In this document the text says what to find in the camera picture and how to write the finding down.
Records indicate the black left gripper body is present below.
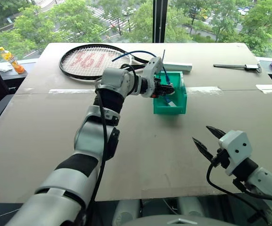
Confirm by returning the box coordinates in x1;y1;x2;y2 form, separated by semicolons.
152;79;165;98

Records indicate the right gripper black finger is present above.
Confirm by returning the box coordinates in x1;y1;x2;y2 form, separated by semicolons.
206;125;227;142
192;137;214;163

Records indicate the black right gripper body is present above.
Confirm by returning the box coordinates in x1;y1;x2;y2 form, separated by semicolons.
210;148;231;169

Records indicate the blue cable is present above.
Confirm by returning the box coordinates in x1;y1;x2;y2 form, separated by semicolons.
112;50;172;103

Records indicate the green plastic bin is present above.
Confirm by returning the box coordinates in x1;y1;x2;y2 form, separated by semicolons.
152;71;188;116

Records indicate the long white box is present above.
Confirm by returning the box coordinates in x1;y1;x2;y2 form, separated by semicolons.
162;61;193;73

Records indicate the clear tape strip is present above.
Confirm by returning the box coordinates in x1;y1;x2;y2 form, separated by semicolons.
187;86;223;93
255;84;272;94

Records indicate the black flat tool white label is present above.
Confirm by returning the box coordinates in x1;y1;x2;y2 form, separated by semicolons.
213;63;262;73

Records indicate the grey robot torso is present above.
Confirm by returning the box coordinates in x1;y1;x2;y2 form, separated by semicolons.
120;214;267;226

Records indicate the black tennis racket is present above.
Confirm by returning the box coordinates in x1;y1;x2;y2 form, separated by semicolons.
58;43;159;81

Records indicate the yellow drink bottle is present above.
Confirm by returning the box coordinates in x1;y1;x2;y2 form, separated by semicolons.
0;47;26;74

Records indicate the crumpled white tissue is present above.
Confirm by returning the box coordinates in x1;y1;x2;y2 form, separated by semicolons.
0;63;15;73

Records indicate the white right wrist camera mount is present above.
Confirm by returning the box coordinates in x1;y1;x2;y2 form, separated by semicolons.
218;130;254;176

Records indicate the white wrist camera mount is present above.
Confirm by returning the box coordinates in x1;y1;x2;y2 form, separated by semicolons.
142;56;163;98
218;130;254;176

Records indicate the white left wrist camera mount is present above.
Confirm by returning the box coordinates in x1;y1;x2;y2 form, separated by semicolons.
142;56;163;98

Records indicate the black window frame post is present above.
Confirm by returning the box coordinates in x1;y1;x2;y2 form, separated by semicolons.
152;0;170;44

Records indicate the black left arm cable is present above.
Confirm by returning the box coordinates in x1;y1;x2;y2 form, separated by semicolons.
88;63;138;212

